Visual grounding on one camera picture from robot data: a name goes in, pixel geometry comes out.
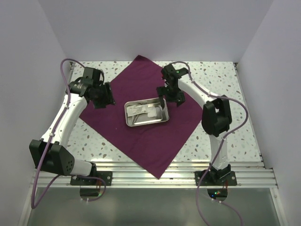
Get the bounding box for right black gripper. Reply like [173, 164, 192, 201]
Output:
[157, 84, 186, 109]

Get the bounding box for white gauze pad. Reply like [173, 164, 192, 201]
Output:
[147, 108, 157, 118]

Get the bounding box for stainless steel tray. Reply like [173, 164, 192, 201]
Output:
[124, 98, 169, 127]

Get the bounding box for steel tweezers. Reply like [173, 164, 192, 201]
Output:
[132, 115, 140, 125]

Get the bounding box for white sachet packet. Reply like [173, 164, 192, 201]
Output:
[127, 105, 148, 117]

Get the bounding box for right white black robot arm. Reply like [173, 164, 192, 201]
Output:
[157, 64, 232, 185]

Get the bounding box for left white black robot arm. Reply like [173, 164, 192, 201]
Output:
[29, 67, 115, 185]

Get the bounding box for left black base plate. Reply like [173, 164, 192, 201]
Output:
[70, 171, 113, 186]

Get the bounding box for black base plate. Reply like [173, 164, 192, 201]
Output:
[200, 170, 238, 186]
[70, 171, 113, 186]

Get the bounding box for aluminium rail frame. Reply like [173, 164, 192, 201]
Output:
[42, 62, 284, 226]

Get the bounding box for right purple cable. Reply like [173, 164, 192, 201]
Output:
[171, 61, 249, 226]

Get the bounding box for purple cable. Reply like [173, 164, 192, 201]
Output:
[171, 61, 249, 226]
[31, 58, 106, 209]

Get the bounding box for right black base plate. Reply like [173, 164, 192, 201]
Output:
[200, 170, 238, 186]

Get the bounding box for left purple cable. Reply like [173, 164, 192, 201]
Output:
[31, 58, 106, 209]

